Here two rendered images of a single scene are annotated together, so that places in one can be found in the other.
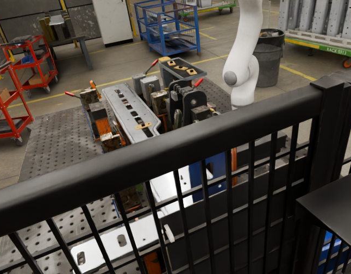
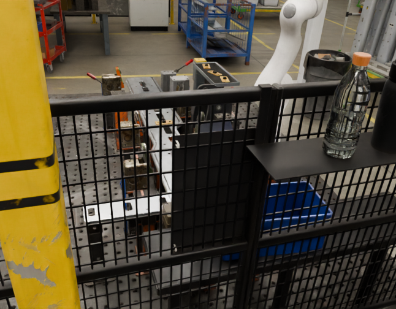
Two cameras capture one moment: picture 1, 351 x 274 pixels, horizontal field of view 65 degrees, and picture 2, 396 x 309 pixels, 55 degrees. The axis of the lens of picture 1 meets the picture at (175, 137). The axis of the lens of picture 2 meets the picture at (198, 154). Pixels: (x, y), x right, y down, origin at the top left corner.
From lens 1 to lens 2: 0.51 m
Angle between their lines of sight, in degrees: 2
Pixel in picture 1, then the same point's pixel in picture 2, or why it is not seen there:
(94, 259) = (103, 214)
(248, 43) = (283, 62)
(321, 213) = (254, 151)
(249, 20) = (287, 41)
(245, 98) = not seen: hidden behind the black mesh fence
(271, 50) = (331, 76)
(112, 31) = (143, 11)
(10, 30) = not seen: outside the picture
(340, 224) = (260, 156)
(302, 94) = (251, 88)
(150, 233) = (154, 206)
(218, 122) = (209, 91)
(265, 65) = not seen: hidden behind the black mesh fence
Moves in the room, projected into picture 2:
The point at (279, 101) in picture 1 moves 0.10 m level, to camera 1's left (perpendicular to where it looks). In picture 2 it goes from (239, 89) to (187, 86)
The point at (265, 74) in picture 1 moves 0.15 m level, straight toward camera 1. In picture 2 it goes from (320, 105) to (318, 109)
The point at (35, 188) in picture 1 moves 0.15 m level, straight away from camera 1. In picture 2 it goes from (133, 96) to (102, 72)
